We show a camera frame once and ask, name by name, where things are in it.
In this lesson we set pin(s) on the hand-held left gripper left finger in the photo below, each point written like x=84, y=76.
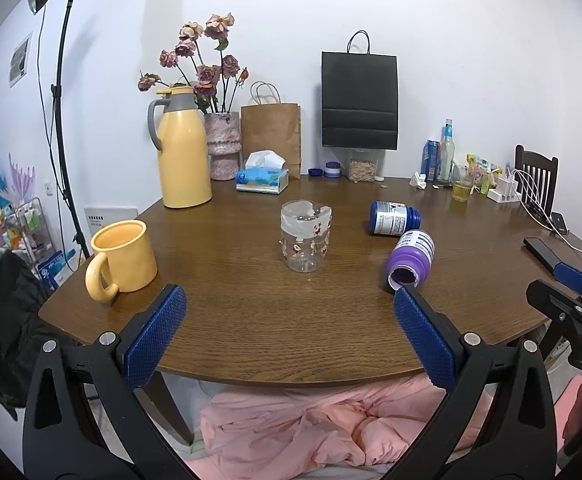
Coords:
x=156, y=340

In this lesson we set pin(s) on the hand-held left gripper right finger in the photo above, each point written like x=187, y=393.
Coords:
x=423, y=335

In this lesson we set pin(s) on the clear printed glass cup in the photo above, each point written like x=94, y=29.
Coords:
x=306, y=242

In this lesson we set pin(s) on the long black flat device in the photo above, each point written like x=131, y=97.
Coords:
x=543, y=252

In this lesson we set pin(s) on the purple pill bottle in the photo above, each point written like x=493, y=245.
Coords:
x=411, y=260

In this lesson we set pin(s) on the yellow mug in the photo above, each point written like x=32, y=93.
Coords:
x=126, y=260

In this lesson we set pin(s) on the dark wooden chair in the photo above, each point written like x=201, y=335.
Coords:
x=538, y=172

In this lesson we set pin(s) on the white charging station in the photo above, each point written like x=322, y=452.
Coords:
x=503, y=191

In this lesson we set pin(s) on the blue pill bottle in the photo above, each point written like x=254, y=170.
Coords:
x=388, y=220

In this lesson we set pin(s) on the blue paper pack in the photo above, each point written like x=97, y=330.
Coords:
x=56, y=267

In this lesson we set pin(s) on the pink blanket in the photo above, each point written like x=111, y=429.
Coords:
x=321, y=425

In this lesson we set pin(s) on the glass of yellow liquid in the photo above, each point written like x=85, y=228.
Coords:
x=462, y=191

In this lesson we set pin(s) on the pile of snack packets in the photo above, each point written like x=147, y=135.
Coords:
x=481, y=166

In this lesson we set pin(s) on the black cloth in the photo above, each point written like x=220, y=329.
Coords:
x=6, y=320

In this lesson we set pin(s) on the crumpled white tissue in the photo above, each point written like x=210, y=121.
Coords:
x=418, y=181

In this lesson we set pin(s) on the blue drink can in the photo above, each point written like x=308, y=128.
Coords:
x=430, y=160

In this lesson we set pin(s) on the clear glass bottle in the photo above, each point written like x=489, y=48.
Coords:
x=447, y=157

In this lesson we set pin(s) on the clear grain container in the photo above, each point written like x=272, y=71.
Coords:
x=365, y=167

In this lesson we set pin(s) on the yellow thermos jug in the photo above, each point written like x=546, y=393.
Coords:
x=183, y=155

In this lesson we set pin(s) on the white purple jar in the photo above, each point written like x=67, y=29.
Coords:
x=332, y=171

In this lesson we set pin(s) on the blue tissue box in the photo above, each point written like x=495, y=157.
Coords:
x=263, y=180

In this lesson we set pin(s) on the blue lid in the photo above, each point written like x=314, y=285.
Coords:
x=315, y=172

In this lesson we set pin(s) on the pink ribbed vase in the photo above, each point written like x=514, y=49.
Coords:
x=223, y=145

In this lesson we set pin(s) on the purple plastic hanger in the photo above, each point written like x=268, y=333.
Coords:
x=21, y=180

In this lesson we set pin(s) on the brown paper bag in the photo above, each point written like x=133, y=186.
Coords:
x=271, y=135

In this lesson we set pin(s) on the black light stand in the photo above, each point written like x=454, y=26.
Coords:
x=60, y=125

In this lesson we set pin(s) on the black paper bag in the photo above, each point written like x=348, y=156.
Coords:
x=360, y=100

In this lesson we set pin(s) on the dried rose bouquet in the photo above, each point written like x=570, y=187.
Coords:
x=206, y=75

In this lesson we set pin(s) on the white wall socket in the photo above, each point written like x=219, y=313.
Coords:
x=49, y=188

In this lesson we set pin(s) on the wall poster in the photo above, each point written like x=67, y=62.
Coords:
x=20, y=60

